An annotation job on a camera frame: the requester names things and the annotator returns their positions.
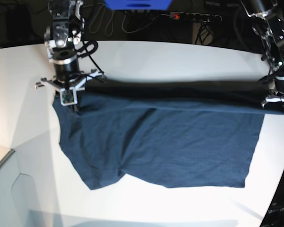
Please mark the navy blue t-shirt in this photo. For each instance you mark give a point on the navy blue t-shirt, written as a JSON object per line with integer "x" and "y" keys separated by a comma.
{"x": 170, "y": 136}

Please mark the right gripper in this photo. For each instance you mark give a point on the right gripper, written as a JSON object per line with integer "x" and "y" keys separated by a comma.
{"x": 77, "y": 84}

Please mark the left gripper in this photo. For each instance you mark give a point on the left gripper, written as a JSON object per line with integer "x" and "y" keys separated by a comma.
{"x": 273, "y": 97}

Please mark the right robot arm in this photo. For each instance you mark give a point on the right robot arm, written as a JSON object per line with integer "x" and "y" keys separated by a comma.
{"x": 65, "y": 47}

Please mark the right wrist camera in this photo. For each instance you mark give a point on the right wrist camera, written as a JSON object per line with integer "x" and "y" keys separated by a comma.
{"x": 68, "y": 97}

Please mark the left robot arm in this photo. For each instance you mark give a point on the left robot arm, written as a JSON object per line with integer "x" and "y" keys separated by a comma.
{"x": 272, "y": 37}

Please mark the white power strip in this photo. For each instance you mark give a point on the white power strip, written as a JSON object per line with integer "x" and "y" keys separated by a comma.
{"x": 195, "y": 17}

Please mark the blue plastic box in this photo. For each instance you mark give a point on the blue plastic box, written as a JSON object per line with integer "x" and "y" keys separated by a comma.
{"x": 138, "y": 4}

